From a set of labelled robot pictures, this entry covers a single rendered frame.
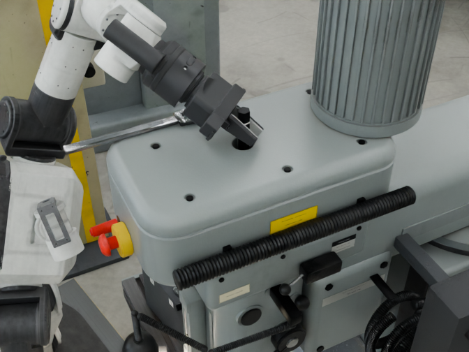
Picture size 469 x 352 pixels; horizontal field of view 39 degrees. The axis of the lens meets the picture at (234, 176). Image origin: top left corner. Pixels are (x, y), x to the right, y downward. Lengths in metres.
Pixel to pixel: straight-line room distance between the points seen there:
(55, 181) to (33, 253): 0.16
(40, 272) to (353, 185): 0.71
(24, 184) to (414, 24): 0.85
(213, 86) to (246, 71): 3.80
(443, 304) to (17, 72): 2.17
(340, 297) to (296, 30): 4.21
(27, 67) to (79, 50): 1.55
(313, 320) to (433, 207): 0.33
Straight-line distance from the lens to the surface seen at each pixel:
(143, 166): 1.10
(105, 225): 1.27
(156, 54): 1.06
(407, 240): 1.37
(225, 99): 1.10
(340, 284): 1.35
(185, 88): 1.08
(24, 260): 1.48
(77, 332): 2.57
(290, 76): 4.86
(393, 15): 1.06
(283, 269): 1.22
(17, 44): 2.87
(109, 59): 1.10
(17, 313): 1.51
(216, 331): 1.36
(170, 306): 1.94
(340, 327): 1.48
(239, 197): 1.04
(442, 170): 1.36
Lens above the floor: 2.59
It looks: 41 degrees down
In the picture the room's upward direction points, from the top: straight up
